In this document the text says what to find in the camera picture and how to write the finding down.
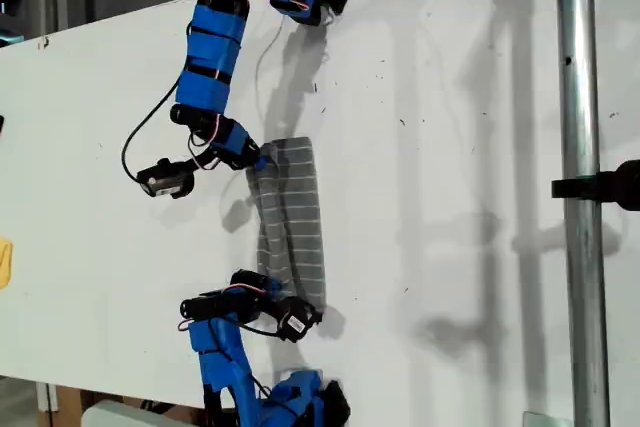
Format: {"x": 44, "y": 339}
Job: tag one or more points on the black camera box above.
{"x": 297, "y": 322}
{"x": 162, "y": 182}

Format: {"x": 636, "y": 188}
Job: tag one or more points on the wooden board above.
{"x": 70, "y": 409}

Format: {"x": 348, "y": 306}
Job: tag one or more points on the white box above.
{"x": 115, "y": 417}

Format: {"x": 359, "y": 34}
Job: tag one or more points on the grey striped towel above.
{"x": 300, "y": 222}

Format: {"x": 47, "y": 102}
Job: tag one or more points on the steel post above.
{"x": 580, "y": 97}

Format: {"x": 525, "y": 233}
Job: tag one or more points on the black clamp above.
{"x": 615, "y": 184}

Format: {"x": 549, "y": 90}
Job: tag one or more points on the yellow object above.
{"x": 5, "y": 262}

